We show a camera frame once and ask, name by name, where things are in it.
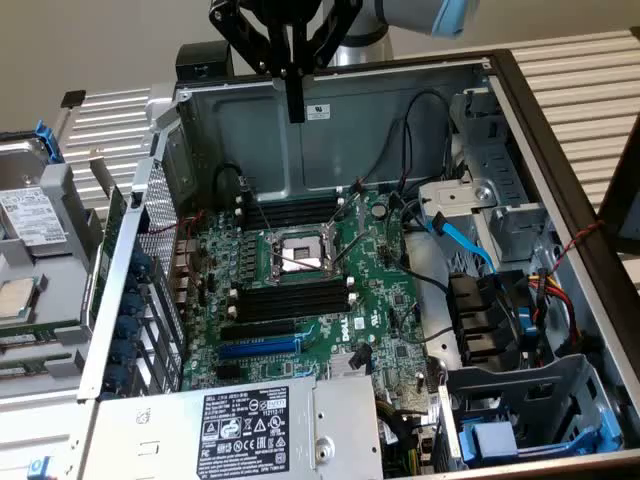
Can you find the blue disk caddy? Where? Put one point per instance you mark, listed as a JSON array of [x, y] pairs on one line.
[[492, 440]]

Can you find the silver hard disk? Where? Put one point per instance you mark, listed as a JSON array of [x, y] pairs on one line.
[[30, 220]]

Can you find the silver coin battery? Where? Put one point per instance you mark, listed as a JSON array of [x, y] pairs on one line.
[[380, 210]]

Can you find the green motherboard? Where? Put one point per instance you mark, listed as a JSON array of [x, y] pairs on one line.
[[380, 300]]

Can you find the green graphics card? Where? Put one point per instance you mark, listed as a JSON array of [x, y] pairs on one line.
[[116, 210]]

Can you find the blue expansion slot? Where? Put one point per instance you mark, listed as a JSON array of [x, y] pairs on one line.
[[257, 348]]

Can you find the silver power supply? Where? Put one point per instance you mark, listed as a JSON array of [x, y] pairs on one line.
[[150, 430]]

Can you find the silver disk bay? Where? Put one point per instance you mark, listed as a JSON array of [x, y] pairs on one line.
[[500, 165]]

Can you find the RAM slot white latches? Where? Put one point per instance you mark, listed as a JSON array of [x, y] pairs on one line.
[[292, 295], [300, 215], [292, 311], [300, 202]]

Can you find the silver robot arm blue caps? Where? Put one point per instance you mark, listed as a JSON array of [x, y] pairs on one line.
[[370, 47]]

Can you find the RAM slot black latches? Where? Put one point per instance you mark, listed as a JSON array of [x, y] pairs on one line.
[[292, 286], [300, 209]]

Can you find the silver CPU chip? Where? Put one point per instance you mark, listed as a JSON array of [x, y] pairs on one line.
[[15, 297]]

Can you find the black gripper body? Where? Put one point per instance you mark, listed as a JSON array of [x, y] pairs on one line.
[[295, 6]]

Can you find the dark brown panel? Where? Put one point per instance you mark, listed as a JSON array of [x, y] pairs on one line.
[[620, 200]]

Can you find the short black expansion slot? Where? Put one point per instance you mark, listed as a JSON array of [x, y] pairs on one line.
[[228, 371]]

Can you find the RAM memory stick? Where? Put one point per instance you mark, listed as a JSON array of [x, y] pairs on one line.
[[292, 303]]

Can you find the blue card retention clip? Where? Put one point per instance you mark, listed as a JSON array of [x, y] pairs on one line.
[[132, 303], [127, 326], [141, 262], [122, 351], [116, 376]]

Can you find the grey metal PC case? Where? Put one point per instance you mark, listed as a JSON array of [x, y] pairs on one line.
[[350, 150]]

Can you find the black fan shroud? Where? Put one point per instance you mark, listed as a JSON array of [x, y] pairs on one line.
[[470, 310]]

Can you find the grey parts rack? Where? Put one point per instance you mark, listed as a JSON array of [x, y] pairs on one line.
[[65, 280]]

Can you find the silver finned heatsink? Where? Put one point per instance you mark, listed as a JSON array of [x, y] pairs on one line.
[[340, 367]]

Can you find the green RAM stick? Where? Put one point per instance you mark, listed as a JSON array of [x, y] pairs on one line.
[[50, 330], [30, 369]]

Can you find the long black expansion slot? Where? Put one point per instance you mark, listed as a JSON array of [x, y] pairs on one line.
[[257, 330]]

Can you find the black box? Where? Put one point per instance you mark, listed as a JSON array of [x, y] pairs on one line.
[[200, 62]]

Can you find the CPU socket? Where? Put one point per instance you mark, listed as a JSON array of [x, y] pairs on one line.
[[300, 250]]

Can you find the grey disk bay cage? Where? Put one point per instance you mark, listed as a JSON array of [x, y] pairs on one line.
[[500, 385]]

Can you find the small blue clip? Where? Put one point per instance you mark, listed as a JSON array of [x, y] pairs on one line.
[[39, 467]]

